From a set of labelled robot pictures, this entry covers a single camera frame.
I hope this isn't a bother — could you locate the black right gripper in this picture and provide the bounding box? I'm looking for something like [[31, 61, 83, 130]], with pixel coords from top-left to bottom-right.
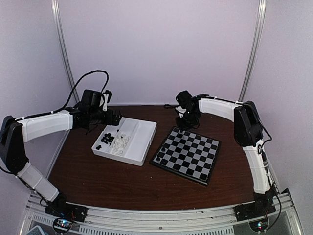
[[176, 110, 199, 131]]

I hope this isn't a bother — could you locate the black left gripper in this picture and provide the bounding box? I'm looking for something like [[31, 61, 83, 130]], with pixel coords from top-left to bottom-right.
[[89, 109, 121, 126]]

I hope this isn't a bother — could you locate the white compartment tray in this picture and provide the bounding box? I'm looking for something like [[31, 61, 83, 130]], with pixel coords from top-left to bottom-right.
[[91, 117, 157, 166]]

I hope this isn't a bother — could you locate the black silver chessboard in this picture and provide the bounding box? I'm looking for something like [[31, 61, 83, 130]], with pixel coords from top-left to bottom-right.
[[150, 126, 221, 186]]

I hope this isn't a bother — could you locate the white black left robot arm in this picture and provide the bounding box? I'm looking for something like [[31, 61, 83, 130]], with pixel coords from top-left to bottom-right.
[[0, 90, 122, 217]]

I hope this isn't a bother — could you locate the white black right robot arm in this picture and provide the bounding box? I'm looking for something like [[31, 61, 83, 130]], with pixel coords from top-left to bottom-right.
[[175, 91, 274, 216]]

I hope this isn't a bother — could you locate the black chess piece pile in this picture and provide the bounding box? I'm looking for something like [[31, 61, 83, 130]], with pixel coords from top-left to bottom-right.
[[100, 133, 115, 144]]

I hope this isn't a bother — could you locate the white chess piece pile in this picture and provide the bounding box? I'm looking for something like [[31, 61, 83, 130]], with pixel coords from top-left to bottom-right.
[[111, 134, 131, 156]]

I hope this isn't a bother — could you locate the left round circuit board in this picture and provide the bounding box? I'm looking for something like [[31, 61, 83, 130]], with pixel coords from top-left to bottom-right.
[[52, 218, 73, 233]]

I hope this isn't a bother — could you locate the round circuit board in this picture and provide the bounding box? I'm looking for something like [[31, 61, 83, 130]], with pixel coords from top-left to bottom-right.
[[52, 218, 73, 233], [249, 219, 269, 233]]

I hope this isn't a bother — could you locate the right round circuit board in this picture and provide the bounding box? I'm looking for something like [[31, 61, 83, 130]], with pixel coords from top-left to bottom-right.
[[249, 219, 269, 233]]

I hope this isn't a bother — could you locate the blue plastic basket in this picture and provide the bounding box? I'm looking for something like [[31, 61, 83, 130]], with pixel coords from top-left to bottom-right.
[[26, 226, 48, 235]]

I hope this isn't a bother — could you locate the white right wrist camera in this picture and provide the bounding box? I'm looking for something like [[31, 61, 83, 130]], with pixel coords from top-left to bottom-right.
[[176, 109, 184, 118]]

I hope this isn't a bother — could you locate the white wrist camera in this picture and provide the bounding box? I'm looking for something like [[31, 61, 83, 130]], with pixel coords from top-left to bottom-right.
[[176, 109, 184, 118], [102, 90, 112, 112]]

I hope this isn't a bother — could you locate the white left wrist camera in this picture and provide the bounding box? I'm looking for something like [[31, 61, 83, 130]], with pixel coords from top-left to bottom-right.
[[102, 90, 112, 112]]

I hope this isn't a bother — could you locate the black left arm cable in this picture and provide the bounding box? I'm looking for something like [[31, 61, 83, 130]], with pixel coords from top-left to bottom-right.
[[56, 70, 110, 113]]

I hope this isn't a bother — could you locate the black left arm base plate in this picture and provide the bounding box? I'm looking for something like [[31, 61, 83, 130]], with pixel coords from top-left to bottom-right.
[[45, 203, 88, 222]]

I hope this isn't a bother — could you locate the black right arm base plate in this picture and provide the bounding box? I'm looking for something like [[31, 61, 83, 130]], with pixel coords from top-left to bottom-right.
[[234, 202, 276, 222]]

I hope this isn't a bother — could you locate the left aluminium frame post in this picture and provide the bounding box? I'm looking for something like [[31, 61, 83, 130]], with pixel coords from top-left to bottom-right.
[[51, 0, 79, 102]]

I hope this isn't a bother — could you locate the aluminium frame post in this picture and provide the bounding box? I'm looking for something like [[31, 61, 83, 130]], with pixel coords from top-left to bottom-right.
[[239, 0, 267, 102], [51, 0, 79, 102]]

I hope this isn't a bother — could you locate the right aluminium frame post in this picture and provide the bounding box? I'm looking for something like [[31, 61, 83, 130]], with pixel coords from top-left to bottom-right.
[[239, 0, 267, 102]]

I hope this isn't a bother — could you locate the aluminium front rail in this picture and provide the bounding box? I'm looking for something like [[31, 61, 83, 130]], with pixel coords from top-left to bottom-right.
[[21, 187, 304, 235]]

